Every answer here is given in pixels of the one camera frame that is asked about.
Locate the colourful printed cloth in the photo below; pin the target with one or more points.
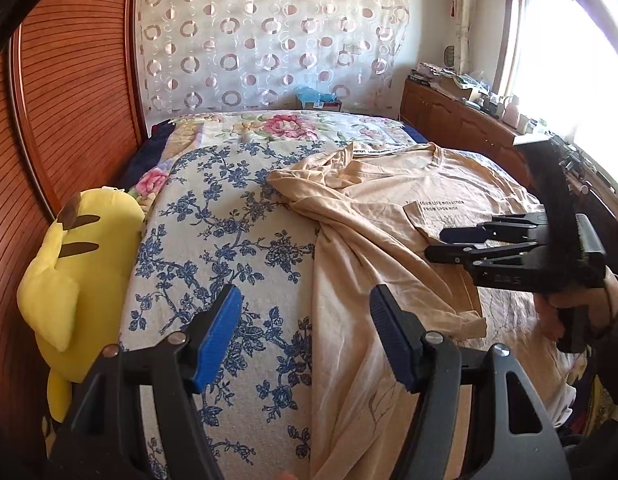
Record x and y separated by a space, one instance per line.
601 405

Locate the person's right hand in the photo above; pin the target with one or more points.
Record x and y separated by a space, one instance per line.
601 305

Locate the beige t-shirt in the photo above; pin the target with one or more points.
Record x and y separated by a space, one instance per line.
379 220

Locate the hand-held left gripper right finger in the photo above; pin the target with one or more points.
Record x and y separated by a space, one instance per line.
394 340

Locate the yellow plush toy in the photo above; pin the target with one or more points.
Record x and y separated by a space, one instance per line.
89 270

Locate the blue floral blanket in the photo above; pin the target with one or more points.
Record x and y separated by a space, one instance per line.
214 240

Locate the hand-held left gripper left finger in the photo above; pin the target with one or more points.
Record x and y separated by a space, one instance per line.
219 340

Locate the window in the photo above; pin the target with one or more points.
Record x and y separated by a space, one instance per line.
564 60

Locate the white lace curtain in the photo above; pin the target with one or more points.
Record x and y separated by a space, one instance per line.
464 20

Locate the pink floral quilt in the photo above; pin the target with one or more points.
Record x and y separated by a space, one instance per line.
284 127

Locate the wooden headboard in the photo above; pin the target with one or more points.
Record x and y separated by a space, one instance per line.
74 85

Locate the navy blue bed sheet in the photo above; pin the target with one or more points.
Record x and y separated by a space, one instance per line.
141 155

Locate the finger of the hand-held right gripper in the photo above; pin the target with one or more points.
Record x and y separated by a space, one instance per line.
481 229
454 254

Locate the blue plastic bag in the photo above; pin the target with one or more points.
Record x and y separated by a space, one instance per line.
309 96

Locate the pile of clutter on cabinet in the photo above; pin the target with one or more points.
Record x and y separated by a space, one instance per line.
449 80

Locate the circle-patterned sheer curtain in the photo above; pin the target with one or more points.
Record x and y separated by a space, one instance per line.
249 35

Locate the wooden cabinet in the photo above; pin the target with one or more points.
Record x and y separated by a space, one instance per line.
454 120

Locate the small cardboard box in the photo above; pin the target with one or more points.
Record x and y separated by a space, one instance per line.
330 106

